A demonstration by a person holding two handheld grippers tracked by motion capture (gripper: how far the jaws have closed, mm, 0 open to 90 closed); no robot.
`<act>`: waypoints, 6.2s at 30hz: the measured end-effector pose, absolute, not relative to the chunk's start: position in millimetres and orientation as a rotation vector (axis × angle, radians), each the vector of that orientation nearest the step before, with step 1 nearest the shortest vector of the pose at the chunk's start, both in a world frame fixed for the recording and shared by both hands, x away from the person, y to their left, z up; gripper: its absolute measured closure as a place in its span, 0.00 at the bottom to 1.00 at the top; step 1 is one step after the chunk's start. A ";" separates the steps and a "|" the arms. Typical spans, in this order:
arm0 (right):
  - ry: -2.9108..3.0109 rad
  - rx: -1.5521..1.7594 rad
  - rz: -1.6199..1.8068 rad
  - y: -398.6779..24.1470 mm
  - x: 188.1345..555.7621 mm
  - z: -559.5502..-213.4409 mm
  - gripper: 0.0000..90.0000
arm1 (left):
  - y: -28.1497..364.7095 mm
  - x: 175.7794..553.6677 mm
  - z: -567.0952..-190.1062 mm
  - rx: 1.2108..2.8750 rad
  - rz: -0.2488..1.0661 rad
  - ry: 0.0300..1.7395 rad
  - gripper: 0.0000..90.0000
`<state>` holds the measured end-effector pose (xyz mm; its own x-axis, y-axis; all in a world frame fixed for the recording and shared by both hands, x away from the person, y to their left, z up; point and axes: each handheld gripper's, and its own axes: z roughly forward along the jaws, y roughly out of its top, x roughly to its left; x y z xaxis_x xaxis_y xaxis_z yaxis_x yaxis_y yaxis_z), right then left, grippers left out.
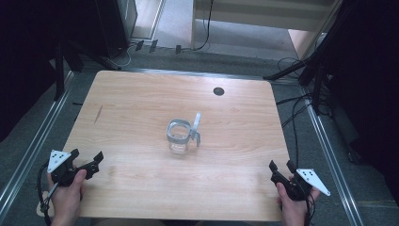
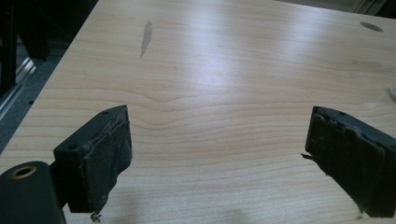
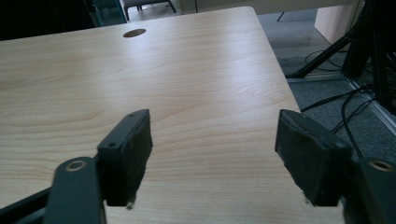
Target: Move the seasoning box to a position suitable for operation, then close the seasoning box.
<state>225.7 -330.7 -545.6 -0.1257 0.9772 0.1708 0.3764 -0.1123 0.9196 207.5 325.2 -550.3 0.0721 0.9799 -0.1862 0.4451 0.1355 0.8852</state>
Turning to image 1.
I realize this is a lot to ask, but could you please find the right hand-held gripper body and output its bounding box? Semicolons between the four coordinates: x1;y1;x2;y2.
270;168;331;202

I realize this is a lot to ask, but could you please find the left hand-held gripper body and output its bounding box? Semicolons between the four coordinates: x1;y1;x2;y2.
46;149;100;188

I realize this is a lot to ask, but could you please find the clear glass jar with clasp lid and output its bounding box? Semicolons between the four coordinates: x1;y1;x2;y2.
166;111;202;155

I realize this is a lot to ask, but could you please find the person's left hand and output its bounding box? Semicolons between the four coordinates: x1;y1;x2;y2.
46;169;88;226

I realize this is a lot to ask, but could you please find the person's right hand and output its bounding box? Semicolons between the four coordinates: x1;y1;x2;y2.
275;177;322;226

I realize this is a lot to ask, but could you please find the tan floor tag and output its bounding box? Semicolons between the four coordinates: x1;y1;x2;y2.
35;189;56;218

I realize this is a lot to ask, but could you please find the black tripod stand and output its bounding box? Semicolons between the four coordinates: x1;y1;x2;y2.
52;39;122;102

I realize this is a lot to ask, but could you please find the black cabinet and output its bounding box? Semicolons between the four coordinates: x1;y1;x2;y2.
92;0;139;59

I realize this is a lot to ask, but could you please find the white wooden furniture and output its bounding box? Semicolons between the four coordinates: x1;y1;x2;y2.
190;0;343;51

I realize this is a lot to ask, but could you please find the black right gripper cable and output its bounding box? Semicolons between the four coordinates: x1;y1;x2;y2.
304;193;317;226

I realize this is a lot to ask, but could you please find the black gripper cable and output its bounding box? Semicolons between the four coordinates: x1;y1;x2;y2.
36;161;59;226
304;193;317;226

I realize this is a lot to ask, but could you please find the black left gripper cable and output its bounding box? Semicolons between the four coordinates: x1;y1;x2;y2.
36;161;59;226

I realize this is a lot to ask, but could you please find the aluminium floor rail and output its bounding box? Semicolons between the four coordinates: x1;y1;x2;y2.
300;84;365;226
0;71;76;217
120;67;303;85

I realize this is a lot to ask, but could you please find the black floor cable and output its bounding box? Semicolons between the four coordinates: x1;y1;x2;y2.
275;56;333;168

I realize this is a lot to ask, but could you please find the white floor cable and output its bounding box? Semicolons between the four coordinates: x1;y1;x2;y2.
113;42;137;69

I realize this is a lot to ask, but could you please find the black metal frame stand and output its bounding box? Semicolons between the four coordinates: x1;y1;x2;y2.
263;0;356;116

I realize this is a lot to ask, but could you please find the black hanging cable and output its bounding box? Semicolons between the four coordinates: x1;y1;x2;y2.
191;0;215;52

